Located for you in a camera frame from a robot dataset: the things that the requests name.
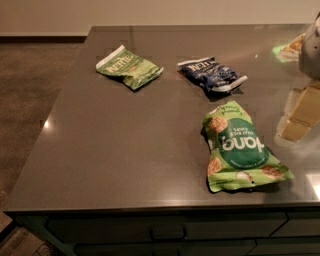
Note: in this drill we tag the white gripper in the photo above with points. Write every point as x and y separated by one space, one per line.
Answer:
311 53

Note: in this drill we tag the blue Kettle chip bag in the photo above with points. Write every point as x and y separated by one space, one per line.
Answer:
210 75

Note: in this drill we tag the green rice chip bag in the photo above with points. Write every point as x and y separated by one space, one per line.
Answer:
238 158

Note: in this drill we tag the green Kettle chip bag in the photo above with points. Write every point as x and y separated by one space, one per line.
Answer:
133 70

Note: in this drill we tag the dark cabinet drawers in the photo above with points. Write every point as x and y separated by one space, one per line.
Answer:
208 234

